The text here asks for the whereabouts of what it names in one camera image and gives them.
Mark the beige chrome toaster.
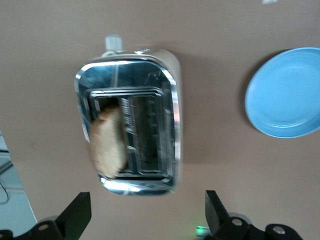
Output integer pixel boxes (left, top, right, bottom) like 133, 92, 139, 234
74, 48, 185, 197

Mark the blue plate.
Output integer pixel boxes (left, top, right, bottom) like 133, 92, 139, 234
244, 47, 320, 139

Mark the toast bread slice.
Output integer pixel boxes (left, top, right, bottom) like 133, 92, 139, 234
88, 104, 128, 180

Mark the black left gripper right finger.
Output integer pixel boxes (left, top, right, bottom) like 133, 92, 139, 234
199, 190, 305, 240

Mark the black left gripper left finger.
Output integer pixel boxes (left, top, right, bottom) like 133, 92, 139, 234
0, 191, 92, 240

